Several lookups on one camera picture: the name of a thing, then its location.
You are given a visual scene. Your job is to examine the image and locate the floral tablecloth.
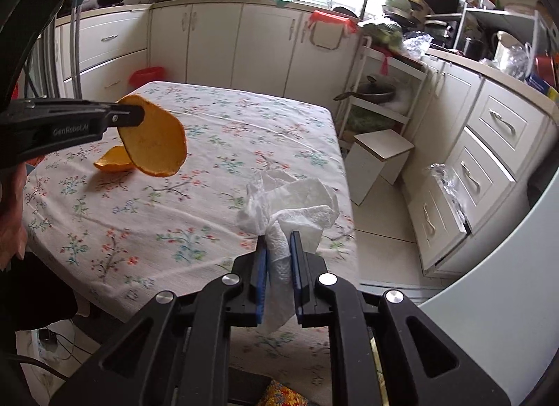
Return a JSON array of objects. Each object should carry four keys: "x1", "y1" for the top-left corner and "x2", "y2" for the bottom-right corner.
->
[{"x1": 24, "y1": 82, "x2": 358, "y2": 320}]

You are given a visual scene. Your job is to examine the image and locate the small orange peel piece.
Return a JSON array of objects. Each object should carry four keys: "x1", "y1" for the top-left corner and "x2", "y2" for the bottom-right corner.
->
[{"x1": 94, "y1": 145, "x2": 136, "y2": 172}]

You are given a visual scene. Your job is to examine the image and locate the white drawer cabinet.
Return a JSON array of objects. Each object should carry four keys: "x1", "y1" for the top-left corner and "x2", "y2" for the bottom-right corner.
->
[{"x1": 405, "y1": 80, "x2": 558, "y2": 278}]

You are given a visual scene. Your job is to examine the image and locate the red bag hanging holder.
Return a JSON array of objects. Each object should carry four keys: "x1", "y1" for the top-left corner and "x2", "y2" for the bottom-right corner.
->
[{"x1": 308, "y1": 11, "x2": 358, "y2": 51}]

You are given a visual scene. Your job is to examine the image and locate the small white wooden stool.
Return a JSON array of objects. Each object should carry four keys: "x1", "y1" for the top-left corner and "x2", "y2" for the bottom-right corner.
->
[{"x1": 345, "y1": 130, "x2": 414, "y2": 206}]

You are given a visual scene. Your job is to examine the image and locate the white refrigerator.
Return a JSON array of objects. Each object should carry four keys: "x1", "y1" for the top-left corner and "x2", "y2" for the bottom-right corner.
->
[{"x1": 421, "y1": 179, "x2": 558, "y2": 405}]

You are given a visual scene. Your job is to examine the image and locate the blue box on counter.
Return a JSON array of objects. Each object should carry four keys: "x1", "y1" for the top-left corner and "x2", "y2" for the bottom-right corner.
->
[{"x1": 526, "y1": 73, "x2": 559, "y2": 103}]

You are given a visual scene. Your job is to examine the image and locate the white base cabinets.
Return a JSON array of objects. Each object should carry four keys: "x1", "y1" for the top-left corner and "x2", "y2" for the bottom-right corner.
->
[{"x1": 54, "y1": 0, "x2": 484, "y2": 197}]

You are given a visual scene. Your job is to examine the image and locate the white paper towel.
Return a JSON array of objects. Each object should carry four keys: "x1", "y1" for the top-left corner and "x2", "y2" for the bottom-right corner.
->
[{"x1": 238, "y1": 171, "x2": 339, "y2": 334}]

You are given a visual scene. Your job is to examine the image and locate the clear plastic bag in drawer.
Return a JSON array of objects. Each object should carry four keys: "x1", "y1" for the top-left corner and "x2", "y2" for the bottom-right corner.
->
[{"x1": 427, "y1": 163, "x2": 471, "y2": 235}]

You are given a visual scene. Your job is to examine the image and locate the person's left hand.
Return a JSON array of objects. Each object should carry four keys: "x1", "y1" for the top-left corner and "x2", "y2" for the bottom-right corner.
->
[{"x1": 0, "y1": 164, "x2": 28, "y2": 270}]

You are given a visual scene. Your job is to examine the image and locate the red pot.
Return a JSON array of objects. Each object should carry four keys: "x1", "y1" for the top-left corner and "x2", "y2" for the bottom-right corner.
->
[{"x1": 535, "y1": 54, "x2": 556, "y2": 87}]

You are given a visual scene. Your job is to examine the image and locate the green vegetables bag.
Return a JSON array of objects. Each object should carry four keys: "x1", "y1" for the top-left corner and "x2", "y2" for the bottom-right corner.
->
[{"x1": 359, "y1": 20, "x2": 403, "y2": 52}]

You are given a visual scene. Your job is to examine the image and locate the black frying pan on rack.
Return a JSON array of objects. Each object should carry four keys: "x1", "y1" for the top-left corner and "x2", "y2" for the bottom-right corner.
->
[{"x1": 334, "y1": 75, "x2": 396, "y2": 104}]

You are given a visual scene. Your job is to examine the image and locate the red bucket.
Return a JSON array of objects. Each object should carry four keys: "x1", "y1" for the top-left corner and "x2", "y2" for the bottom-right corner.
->
[{"x1": 128, "y1": 67, "x2": 167, "y2": 89}]

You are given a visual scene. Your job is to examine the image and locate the white rolling storage rack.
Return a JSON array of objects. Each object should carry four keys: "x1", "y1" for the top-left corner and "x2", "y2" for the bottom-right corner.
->
[{"x1": 334, "y1": 36, "x2": 427, "y2": 144}]

